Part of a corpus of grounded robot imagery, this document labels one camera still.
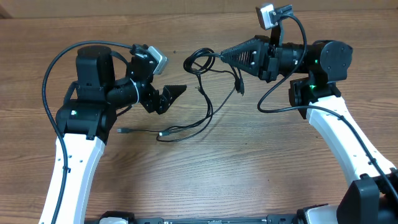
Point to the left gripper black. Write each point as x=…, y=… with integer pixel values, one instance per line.
x=165, y=99

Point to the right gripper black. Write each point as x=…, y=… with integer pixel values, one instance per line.
x=254, y=60

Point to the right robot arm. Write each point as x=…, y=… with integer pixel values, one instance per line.
x=371, y=196

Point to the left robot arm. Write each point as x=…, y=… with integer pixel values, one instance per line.
x=107, y=86

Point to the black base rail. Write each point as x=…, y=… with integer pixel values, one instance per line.
x=269, y=219

